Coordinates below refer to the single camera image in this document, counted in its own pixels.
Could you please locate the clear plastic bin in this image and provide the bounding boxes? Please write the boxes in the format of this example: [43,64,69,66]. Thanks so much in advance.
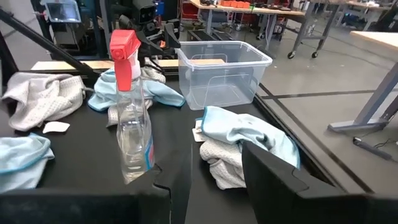
[175,40,274,111]

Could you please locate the wooden table side board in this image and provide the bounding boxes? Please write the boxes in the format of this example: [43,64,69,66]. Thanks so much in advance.
[30,58,225,72]

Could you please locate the wooden desk top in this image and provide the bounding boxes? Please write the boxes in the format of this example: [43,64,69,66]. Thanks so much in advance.
[349,30,398,51]

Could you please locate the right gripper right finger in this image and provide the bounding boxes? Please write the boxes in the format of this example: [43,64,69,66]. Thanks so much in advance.
[241,141,398,224]

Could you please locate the clear spray bottle red trigger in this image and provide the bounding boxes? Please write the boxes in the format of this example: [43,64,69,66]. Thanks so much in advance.
[109,29,156,185]

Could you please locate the black frame strut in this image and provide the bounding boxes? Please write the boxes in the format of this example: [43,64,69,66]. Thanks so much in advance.
[0,7,100,78]

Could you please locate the black power strip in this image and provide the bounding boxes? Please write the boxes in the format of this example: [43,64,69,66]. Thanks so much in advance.
[353,136,396,161]

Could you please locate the small monitor screen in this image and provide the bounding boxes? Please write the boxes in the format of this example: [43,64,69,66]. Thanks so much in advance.
[39,0,82,24]

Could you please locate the blue microfiber towel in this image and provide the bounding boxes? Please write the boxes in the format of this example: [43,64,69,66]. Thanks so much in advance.
[87,67,186,112]
[195,105,302,170]
[0,133,55,194]

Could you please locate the red storage bin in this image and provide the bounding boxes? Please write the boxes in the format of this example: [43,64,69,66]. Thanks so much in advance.
[181,2,200,20]

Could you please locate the orange blocks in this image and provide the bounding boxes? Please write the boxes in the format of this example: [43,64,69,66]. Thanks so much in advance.
[220,0,251,9]

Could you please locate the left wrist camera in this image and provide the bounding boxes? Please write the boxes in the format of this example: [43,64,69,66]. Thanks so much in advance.
[133,0,157,25]

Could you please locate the grey desk leg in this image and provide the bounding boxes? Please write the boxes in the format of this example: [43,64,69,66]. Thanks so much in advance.
[328,62,398,133]

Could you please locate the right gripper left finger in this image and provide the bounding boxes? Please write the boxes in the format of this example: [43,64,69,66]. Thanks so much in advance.
[0,144,193,224]

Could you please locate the wooden workbench on casters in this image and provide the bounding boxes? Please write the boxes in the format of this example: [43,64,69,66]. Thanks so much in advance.
[189,0,338,60]

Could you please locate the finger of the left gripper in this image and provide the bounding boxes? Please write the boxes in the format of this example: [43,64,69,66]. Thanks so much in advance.
[164,20,182,49]

